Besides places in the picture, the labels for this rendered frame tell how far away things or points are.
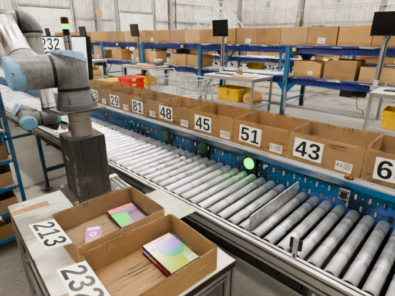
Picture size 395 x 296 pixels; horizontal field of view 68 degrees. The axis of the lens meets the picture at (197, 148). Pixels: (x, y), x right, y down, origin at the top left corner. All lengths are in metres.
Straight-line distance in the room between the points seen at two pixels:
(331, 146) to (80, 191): 1.30
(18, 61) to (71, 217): 0.70
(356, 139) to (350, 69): 4.18
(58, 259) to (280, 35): 6.24
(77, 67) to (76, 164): 0.46
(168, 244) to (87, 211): 0.44
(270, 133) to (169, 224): 0.84
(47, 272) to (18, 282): 1.22
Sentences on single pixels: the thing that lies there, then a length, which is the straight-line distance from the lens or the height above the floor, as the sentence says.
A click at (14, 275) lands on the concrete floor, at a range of 2.54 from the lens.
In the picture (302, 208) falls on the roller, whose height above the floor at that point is 0.75.
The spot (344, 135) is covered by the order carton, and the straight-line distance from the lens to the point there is 1.92.
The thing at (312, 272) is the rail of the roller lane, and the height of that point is 0.74.
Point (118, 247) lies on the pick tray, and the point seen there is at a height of 0.81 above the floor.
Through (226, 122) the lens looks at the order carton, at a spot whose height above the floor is 1.01.
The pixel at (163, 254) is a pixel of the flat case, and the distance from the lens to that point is 1.15.
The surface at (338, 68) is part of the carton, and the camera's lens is 6.10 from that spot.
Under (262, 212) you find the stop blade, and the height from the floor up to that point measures 0.78.
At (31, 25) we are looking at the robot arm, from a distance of 2.05.
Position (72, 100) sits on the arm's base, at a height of 1.27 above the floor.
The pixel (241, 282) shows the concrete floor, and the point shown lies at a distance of 2.18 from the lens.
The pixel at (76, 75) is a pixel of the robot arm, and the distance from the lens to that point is 1.50.
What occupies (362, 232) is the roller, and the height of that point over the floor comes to 0.74.
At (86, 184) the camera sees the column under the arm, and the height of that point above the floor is 0.83.
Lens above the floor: 1.54
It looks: 21 degrees down
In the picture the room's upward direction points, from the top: straight up
